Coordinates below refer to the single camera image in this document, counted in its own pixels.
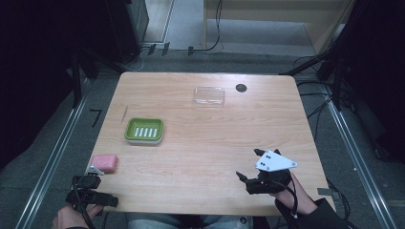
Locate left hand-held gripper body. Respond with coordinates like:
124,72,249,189
65,165,119,208

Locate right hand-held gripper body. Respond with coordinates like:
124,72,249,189
245,148,299,196

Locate person's right hand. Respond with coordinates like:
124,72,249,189
272,173,319,218

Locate person's left hand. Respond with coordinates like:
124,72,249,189
52,203,105,229

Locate pink sponge block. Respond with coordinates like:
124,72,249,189
90,154,119,175

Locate clear plastic container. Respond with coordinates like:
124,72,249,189
192,86,226,109

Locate green soap dish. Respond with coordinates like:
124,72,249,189
123,117,165,147

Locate black metal stand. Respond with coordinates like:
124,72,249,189
70,52,83,109

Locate light wooden shelf unit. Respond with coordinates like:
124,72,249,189
202,0,356,55

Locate black cabinet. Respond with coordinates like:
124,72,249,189
104,0,150,64

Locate left hand-held gripper cable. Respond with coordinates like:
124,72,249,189
72,176,96,229

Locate hand-held gripper cable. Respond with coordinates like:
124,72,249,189
72,176,96,229
269,173,300,220

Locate right hand-held gripper cable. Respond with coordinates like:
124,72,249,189
269,173,300,220

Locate metal floor rail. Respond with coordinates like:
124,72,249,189
321,83,399,229
14,79,91,229

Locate black floor cables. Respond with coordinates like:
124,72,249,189
292,54,338,142

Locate black hanging cable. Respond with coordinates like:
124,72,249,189
190,0,224,53

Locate white floor cable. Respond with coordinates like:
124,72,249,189
125,47,147,73

